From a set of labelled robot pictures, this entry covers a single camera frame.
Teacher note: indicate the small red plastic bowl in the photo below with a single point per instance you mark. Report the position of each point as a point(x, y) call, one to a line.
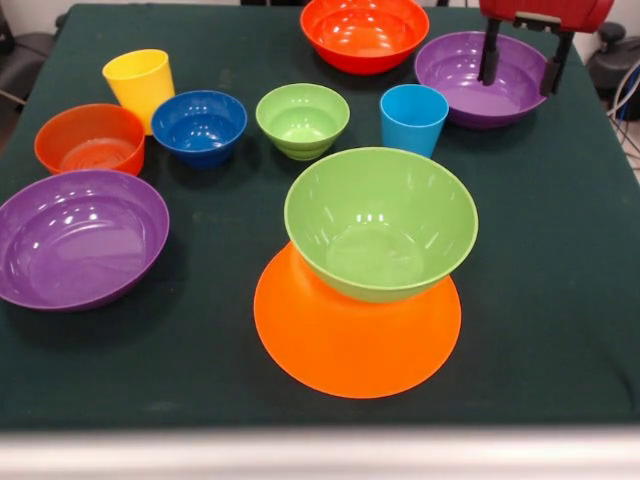
point(60, 145)

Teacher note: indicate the large orange plastic bowl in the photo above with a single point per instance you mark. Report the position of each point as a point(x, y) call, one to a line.
point(355, 350)

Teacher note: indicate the small green plastic bowl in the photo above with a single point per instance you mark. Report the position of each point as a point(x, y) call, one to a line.
point(302, 125)

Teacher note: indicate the yellow plastic cup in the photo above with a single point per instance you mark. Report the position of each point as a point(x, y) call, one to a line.
point(137, 85)

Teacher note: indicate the large green plastic bowl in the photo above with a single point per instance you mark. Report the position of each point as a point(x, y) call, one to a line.
point(380, 225)

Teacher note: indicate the purple plastic bowl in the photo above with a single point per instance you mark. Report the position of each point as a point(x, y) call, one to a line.
point(80, 240)
point(515, 95)

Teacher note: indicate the blue plastic bowl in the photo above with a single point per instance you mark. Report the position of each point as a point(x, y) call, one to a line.
point(200, 130)

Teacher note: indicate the dark green tablecloth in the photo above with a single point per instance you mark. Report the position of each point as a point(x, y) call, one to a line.
point(525, 250)

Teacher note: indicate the dark grey stand base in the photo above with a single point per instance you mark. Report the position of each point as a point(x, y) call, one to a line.
point(30, 55)
point(612, 55)

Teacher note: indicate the light blue plastic cup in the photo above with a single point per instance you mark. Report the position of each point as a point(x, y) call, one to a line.
point(412, 125)

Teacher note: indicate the large red plastic bowl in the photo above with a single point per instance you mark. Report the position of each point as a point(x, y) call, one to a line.
point(365, 35)

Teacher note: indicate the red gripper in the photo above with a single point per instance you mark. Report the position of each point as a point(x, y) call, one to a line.
point(580, 12)

